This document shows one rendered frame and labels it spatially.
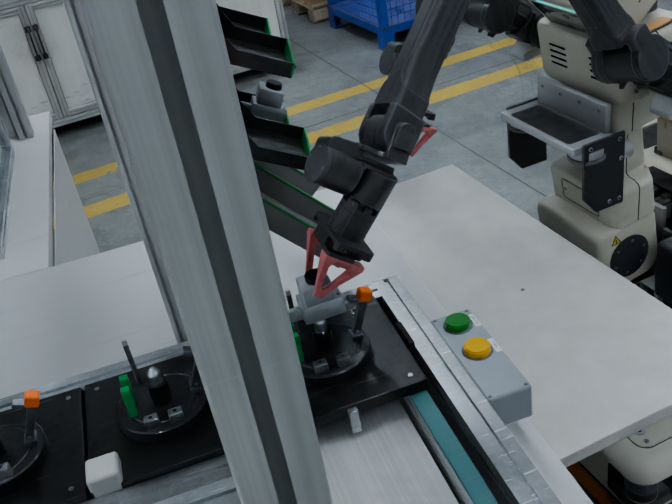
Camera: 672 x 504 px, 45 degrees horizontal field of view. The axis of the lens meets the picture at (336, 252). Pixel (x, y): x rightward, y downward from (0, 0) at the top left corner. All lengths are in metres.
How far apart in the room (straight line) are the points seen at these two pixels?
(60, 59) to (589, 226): 3.86
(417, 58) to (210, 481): 0.65
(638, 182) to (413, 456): 0.89
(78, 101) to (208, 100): 5.03
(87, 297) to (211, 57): 1.61
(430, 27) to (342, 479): 0.64
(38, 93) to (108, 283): 3.44
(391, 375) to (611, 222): 0.77
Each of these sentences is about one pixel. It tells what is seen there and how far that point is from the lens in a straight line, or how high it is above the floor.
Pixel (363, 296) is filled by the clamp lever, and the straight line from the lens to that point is 1.21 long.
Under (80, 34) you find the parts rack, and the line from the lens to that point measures 1.20.
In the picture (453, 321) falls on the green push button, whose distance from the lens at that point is 1.29.
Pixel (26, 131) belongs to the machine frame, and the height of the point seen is 0.88.
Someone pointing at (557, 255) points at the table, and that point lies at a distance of 1.64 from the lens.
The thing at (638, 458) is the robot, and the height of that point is 0.28.
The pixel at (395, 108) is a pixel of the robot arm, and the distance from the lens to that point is 1.12.
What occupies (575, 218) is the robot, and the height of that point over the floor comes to 0.80.
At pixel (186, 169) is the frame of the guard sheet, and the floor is 1.68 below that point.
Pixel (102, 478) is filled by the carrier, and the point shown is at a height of 0.99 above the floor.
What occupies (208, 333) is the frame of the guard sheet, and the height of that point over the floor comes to 1.63.
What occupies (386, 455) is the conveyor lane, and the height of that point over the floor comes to 0.92.
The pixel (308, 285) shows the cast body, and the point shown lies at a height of 1.11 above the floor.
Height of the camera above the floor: 1.77
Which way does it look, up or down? 32 degrees down
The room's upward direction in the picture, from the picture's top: 11 degrees counter-clockwise
